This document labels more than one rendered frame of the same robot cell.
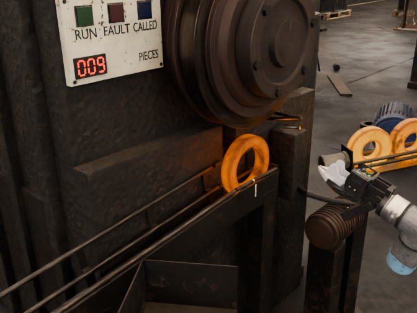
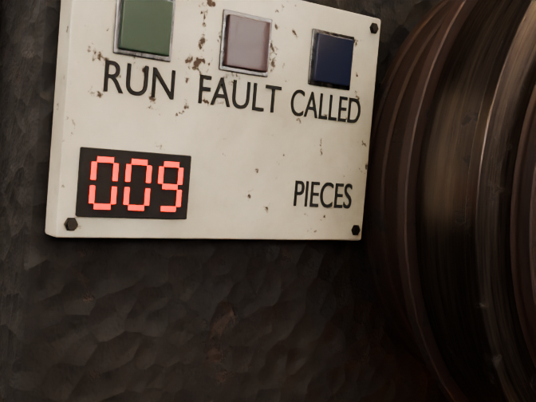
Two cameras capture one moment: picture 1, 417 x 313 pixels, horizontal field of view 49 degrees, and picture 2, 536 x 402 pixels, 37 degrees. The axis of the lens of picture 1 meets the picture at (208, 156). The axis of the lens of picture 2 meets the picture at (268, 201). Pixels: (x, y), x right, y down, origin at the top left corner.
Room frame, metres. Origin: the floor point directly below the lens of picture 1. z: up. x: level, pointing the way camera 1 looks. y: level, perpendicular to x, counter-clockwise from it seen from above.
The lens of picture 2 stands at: (0.49, 0.07, 1.12)
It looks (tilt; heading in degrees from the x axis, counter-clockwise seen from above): 3 degrees down; 10
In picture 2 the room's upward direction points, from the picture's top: 5 degrees clockwise
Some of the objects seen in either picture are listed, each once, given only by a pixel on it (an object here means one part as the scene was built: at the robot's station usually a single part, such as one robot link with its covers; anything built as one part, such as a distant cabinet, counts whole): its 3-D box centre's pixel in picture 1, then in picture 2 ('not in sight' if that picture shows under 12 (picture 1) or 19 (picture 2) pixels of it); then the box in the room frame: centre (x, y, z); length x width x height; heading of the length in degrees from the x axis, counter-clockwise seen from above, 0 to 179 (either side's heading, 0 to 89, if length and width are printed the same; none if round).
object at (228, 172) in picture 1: (246, 165); not in sight; (1.22, -0.11, 0.75); 0.18 x 0.03 x 0.18; 136
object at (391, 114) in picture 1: (394, 127); not in sight; (3.14, -1.35, 0.17); 0.57 x 0.31 x 0.34; 157
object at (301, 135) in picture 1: (286, 162); not in sight; (1.40, -0.26, 0.68); 0.11 x 0.08 x 0.24; 47
